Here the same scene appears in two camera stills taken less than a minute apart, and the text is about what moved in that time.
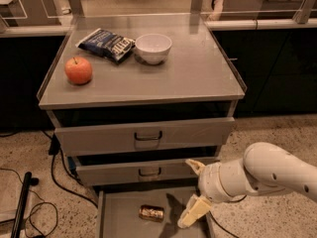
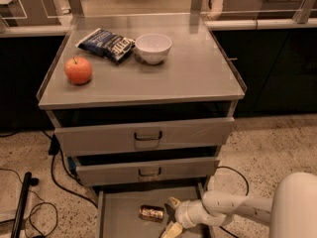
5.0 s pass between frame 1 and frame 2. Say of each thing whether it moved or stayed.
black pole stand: stayed
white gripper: moved
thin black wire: stayed
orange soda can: stayed
